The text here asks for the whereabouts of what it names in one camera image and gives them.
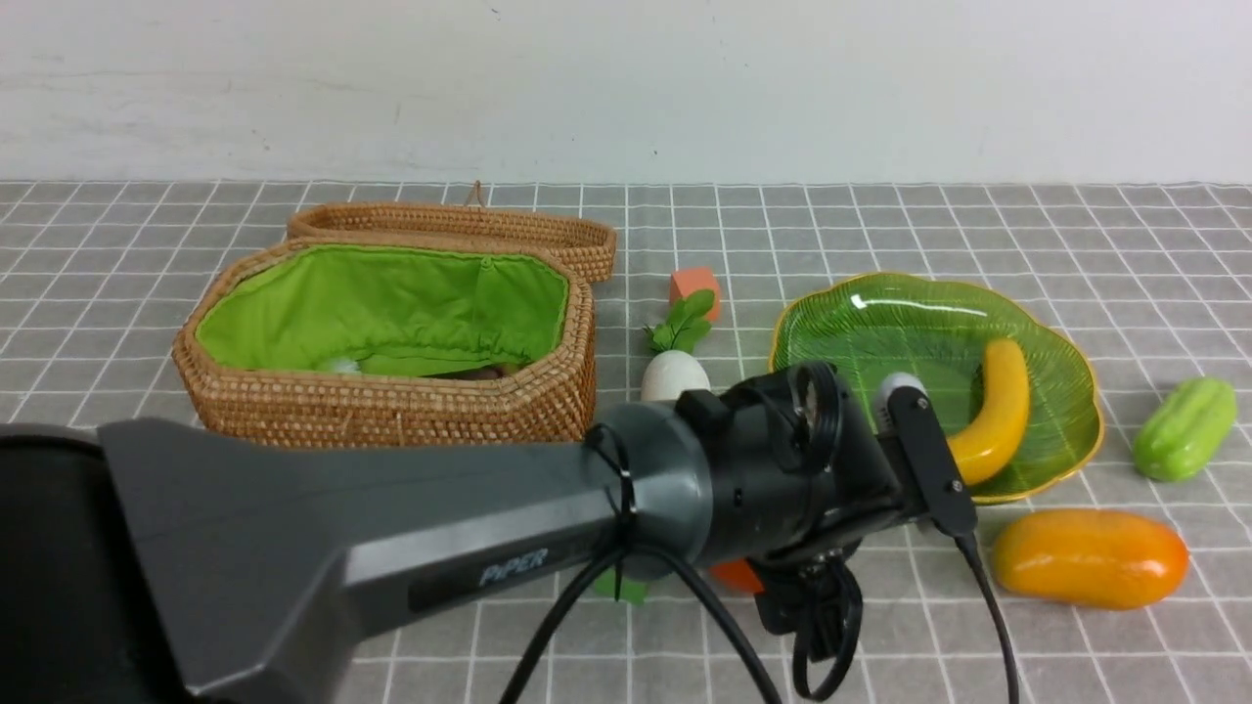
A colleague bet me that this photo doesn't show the black cable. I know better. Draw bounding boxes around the black cable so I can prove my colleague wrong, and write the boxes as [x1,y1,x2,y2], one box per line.
[954,532,1020,704]

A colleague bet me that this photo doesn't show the yellow banana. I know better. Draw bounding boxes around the yellow banana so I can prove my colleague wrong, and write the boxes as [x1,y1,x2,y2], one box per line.
[948,338,1030,486]

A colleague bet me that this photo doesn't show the woven rattan basket green lining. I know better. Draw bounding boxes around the woven rattan basket green lining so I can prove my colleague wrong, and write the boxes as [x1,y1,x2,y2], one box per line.
[172,236,596,447]

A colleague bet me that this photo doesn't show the orange persimmon green leaf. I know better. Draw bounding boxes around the orange persimmon green leaf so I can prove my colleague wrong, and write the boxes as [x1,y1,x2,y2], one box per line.
[707,557,764,595]

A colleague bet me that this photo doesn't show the orange foam cube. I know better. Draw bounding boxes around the orange foam cube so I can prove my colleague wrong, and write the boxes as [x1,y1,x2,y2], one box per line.
[669,266,722,324]

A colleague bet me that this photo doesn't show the green ridged gourd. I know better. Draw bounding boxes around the green ridged gourd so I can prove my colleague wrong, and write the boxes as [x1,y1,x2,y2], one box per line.
[1133,377,1238,482]

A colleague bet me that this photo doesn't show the white radish green leaves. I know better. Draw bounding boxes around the white radish green leaves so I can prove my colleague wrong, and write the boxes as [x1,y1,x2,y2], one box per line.
[640,288,717,402]

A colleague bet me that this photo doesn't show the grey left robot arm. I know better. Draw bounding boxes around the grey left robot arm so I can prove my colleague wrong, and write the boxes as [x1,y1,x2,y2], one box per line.
[3,365,916,703]

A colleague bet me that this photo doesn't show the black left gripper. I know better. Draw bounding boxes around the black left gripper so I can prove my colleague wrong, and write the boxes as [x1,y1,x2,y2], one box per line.
[677,362,905,638]

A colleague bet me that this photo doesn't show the green foam cube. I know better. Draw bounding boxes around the green foam cube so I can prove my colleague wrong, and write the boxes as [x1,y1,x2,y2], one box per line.
[592,569,649,605]

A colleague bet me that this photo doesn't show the green leaf-shaped glass plate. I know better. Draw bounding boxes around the green leaf-shaped glass plate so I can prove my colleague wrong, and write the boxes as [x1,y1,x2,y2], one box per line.
[769,273,1106,505]

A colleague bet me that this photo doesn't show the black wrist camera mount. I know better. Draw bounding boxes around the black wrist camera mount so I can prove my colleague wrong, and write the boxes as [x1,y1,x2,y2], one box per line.
[871,373,977,539]

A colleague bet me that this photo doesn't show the orange yellow mango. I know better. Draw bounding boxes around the orange yellow mango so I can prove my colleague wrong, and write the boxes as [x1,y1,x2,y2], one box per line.
[990,509,1189,611]

